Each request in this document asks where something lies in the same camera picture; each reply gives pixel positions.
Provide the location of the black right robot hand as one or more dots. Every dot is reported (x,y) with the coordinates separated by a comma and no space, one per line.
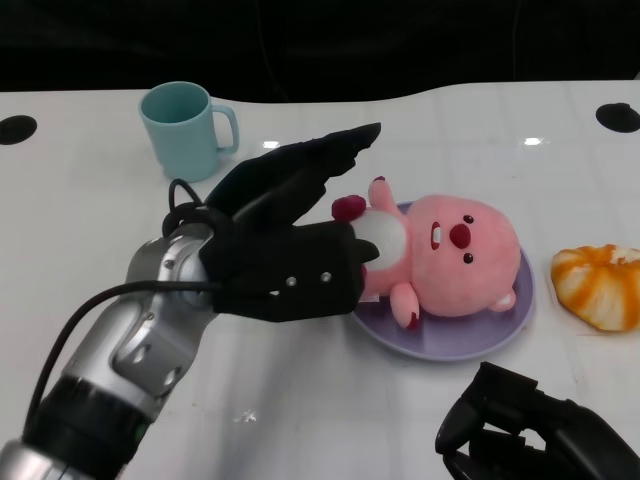
(565,440)

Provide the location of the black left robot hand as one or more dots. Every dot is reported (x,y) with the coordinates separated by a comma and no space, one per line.
(290,270)

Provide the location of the pink plush doll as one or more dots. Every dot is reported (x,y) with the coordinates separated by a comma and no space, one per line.
(475,260)

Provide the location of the purple plastic plate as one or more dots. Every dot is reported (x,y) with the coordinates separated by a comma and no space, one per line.
(450,345)

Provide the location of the orange striped bread toy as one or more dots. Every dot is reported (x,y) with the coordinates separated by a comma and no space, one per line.
(595,290)

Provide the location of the teal plastic mug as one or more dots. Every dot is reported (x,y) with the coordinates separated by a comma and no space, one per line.
(180,140)

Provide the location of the black backdrop curtain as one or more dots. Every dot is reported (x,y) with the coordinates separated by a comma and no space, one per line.
(320,45)

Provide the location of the black table grommet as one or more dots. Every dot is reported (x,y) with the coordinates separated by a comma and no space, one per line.
(16,130)
(617,117)

